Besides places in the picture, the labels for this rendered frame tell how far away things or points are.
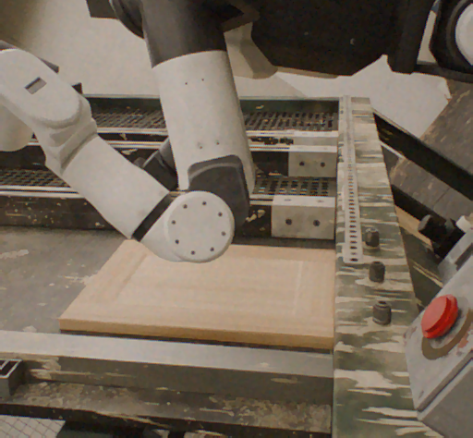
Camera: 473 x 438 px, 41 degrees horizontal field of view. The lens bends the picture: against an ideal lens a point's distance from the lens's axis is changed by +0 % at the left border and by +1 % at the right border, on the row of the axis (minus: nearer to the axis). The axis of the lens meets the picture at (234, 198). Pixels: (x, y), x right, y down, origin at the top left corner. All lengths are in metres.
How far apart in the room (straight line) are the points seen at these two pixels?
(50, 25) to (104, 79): 0.78
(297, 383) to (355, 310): 0.17
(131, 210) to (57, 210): 0.70
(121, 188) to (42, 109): 0.12
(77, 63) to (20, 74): 6.41
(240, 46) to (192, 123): 0.18
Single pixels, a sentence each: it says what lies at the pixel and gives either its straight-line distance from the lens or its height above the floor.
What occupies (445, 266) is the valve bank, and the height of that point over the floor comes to 0.74.
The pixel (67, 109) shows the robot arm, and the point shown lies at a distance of 0.72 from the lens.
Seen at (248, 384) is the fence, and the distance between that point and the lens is 0.82.
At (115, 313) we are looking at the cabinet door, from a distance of 0.99.
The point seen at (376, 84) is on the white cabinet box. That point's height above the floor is 0.51.
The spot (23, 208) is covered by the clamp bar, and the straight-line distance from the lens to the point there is 1.43.
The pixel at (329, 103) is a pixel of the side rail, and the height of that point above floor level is 0.93.
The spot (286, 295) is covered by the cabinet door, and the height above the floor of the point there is 0.95.
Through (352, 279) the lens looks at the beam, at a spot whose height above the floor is 0.88.
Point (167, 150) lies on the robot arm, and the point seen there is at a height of 1.27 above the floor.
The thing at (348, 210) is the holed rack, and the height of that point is 0.89.
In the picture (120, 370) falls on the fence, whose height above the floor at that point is 1.12.
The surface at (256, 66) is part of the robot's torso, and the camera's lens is 0.87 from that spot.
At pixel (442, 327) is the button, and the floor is 0.94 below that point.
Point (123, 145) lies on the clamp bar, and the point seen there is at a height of 1.41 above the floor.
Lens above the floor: 1.15
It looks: 2 degrees down
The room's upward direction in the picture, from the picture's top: 57 degrees counter-clockwise
